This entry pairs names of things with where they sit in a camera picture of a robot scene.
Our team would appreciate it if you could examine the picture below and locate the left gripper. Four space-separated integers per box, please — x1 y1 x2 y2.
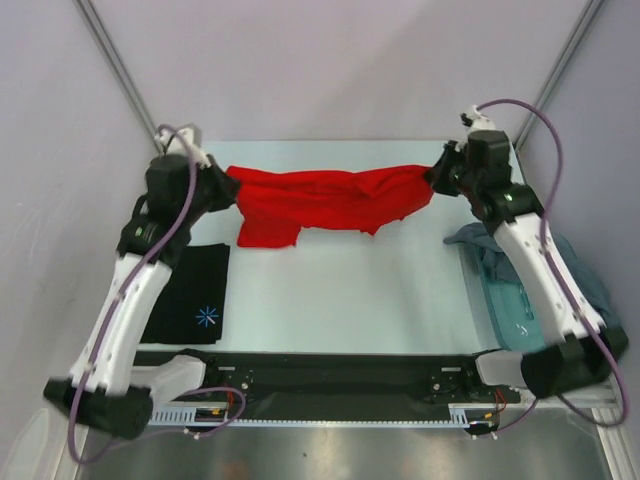
179 154 240 226

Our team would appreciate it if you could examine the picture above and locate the red t shirt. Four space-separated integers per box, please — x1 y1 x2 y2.
227 165 434 249

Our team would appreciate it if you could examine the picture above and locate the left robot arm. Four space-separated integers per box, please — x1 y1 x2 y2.
43 124 237 441

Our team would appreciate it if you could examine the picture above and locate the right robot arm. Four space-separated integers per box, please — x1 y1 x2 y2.
425 106 628 401

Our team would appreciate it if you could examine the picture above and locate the grey blue t shirt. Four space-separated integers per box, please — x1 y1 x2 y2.
443 222 614 326

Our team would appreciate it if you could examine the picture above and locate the folded black t shirt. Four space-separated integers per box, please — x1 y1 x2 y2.
141 243 230 345

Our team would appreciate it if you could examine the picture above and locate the teal plastic bin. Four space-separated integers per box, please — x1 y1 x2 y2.
465 246 545 353

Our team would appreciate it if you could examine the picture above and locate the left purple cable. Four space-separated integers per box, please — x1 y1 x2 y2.
67 124 247 464

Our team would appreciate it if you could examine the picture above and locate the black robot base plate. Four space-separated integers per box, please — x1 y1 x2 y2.
164 349 521 421

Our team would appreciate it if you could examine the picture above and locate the right aluminium frame post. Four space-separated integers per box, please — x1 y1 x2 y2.
514 0 609 151

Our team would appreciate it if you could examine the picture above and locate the aluminium frame post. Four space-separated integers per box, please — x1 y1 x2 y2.
72 0 160 151
514 0 609 151

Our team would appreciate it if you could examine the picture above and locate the left aluminium frame post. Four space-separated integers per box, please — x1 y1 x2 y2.
72 0 160 151

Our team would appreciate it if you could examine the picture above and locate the white slotted cable duct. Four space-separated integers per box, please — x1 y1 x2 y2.
149 403 497 430

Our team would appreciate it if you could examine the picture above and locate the aluminium front rail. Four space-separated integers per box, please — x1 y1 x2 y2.
515 383 619 410

